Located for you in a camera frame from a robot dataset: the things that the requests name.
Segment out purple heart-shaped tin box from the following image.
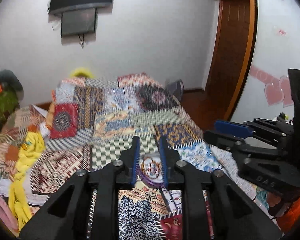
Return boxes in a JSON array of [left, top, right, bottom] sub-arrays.
[[139, 153, 164, 189]]

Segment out colourful patchwork bed cover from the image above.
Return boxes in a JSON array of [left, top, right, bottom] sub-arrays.
[[0, 73, 257, 239]]

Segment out dark bag on floor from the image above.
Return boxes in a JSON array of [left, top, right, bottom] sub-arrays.
[[166, 79, 184, 102]]

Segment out brown wooden wardrobe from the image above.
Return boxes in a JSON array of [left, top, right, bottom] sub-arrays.
[[180, 0, 258, 131]]

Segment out yellow cloth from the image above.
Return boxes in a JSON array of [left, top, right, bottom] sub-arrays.
[[8, 132, 45, 231]]

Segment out white sliding wardrobe door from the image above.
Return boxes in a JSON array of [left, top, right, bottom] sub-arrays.
[[232, 0, 300, 123]]

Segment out yellow round object behind bed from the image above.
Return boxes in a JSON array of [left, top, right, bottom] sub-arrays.
[[70, 67, 94, 79]]

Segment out green storage basket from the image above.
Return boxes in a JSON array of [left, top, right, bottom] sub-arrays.
[[0, 89, 19, 124]]

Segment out small black wall monitor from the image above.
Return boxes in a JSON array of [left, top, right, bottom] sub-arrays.
[[61, 8, 97, 37]]

